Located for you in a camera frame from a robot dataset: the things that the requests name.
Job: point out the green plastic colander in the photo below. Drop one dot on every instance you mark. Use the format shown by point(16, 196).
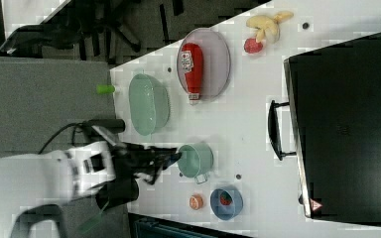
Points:
point(149, 104)

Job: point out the red plush strawberry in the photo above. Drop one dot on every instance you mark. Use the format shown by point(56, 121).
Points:
point(252, 47)

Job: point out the black office chair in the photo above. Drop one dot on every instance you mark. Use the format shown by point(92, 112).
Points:
point(62, 23)

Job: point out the grey oval plate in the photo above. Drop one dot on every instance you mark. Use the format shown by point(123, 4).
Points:
point(216, 62)

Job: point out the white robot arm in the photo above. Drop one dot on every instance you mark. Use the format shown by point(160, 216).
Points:
point(34, 187)

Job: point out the yellow plush banana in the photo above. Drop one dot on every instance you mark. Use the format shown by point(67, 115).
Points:
point(268, 28)

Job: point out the green cap peg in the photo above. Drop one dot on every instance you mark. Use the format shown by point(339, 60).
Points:
point(105, 89)

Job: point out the orange slice toy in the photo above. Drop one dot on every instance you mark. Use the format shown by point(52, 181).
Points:
point(196, 202)

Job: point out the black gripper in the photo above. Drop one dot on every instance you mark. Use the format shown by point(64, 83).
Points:
point(130, 160)

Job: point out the blue bowl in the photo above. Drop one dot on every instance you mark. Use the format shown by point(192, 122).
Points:
point(226, 212)

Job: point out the black cylinder post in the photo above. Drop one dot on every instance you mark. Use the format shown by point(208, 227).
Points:
point(113, 125)

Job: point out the green metal cup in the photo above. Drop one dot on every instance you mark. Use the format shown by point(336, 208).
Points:
point(196, 161)

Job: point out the small red strawberry toy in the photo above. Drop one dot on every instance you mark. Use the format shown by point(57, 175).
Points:
point(225, 199)

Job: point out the red plush ketchup bottle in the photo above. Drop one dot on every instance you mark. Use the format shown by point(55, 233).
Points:
point(192, 64)

